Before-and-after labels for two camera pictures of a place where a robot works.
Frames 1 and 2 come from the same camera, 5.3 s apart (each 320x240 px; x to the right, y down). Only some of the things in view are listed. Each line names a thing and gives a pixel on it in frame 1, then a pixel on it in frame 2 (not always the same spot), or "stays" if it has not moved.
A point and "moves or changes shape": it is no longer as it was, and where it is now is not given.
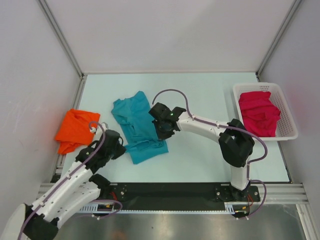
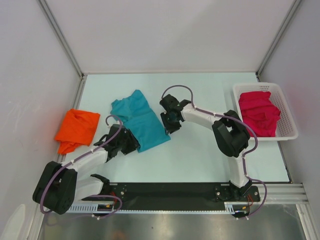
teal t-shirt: (136, 113) moves or changes shape
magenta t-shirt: (259, 114) stays
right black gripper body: (163, 132) → (170, 124)
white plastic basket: (286, 128) stays
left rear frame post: (58, 30) stays
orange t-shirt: (74, 130) stays
